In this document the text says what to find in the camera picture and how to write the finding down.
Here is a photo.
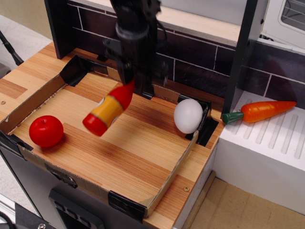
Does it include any black cable at left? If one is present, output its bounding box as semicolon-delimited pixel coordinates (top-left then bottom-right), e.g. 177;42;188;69
0;30;25;66

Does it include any light wooden shelf board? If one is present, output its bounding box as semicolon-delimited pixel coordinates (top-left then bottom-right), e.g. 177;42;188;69
68;0;241;47

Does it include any black left shelf post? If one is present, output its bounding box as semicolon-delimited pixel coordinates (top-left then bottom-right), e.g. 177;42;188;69
44;0;80;59

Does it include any white appliance with wire rack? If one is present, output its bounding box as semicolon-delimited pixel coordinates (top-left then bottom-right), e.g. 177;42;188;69
262;0;305;49

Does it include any red yellow hot sauce bottle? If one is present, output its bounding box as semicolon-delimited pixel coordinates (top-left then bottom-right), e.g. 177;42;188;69
82;79;135;136

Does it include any orange toy carrot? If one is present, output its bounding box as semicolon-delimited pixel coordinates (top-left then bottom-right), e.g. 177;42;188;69
222;101;297;124

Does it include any cardboard fence with black tape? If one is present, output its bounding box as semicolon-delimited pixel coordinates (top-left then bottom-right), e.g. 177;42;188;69
0;53;224;226

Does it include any red toy tomato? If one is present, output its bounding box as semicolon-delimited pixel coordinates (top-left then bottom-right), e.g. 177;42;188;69
29;115;64;147

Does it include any black right shelf post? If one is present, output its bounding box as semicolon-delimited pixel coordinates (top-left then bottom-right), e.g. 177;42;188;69
222;0;257;114

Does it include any black shelf post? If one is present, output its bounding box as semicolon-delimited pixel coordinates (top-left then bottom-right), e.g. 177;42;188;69
222;0;257;114
44;0;80;59

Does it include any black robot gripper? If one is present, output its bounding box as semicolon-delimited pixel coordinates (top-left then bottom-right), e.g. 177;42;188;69
103;28;168;95

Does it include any white toy egg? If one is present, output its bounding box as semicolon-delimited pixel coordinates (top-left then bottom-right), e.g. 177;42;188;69
174;99;203;134

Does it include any white grooved drainboard counter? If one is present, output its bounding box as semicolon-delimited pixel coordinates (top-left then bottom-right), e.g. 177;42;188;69
214;90;305;215

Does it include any black control panel with buttons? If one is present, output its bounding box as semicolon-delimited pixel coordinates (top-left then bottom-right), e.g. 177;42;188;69
49;189;105;229

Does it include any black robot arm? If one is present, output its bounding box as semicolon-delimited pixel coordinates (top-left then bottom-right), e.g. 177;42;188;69
103;0;168;99

